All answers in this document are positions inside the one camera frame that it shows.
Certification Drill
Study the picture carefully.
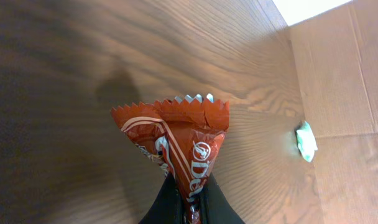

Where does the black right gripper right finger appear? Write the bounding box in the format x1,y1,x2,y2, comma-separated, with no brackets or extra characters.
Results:
200,174,244,224

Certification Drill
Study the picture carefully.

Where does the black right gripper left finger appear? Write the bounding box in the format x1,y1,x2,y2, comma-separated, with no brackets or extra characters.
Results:
139,174,184,224

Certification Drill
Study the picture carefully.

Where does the orange chocolate bar wrapper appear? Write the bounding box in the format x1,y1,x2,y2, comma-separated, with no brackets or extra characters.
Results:
110,94,229,223

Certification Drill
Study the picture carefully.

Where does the green tissue pack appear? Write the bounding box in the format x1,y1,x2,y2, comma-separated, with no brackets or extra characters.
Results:
295,121,318,162

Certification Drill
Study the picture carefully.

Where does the brown cardboard box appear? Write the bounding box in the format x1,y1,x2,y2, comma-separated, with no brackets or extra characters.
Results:
290,0,378,223

